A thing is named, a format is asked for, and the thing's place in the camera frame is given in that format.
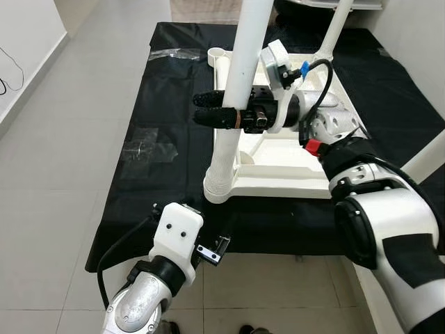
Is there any dark robot left foot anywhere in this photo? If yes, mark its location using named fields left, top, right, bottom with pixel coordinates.
left=156, top=320, right=180, bottom=334

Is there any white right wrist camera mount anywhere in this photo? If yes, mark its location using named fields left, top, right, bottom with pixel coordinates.
left=261, top=40, right=307, bottom=133

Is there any white plastic table top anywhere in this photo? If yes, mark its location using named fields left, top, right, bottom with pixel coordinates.
left=204, top=47, right=369, bottom=204

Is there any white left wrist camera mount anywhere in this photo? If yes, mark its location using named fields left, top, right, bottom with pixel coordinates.
left=149, top=203, right=204, bottom=269

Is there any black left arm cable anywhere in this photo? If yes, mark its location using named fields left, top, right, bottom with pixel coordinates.
left=97, top=212, right=159, bottom=310

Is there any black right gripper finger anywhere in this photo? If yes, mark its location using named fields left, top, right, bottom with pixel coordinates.
left=193, top=89, right=232, bottom=109
left=193, top=104, right=244, bottom=131

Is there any black table cloth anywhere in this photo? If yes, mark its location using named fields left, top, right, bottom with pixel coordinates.
left=85, top=21, right=445, bottom=273

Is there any black wall cable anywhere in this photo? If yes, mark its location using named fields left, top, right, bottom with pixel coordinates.
left=0, top=45, right=26, bottom=95

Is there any clear plastic wrapper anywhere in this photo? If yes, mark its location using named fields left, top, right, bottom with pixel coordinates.
left=148, top=49, right=202, bottom=61

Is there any dark robot right foot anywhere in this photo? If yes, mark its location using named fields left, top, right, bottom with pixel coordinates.
left=238, top=324, right=275, bottom=334

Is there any beige cloth covered bench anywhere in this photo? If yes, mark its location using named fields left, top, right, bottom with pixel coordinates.
left=170, top=0, right=279, bottom=23

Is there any dark robot foot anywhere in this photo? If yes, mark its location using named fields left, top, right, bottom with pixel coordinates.
left=156, top=320, right=180, bottom=334
left=238, top=324, right=275, bottom=334

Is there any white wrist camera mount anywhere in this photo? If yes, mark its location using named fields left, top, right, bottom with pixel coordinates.
left=261, top=40, right=307, bottom=133
left=149, top=203, right=204, bottom=269

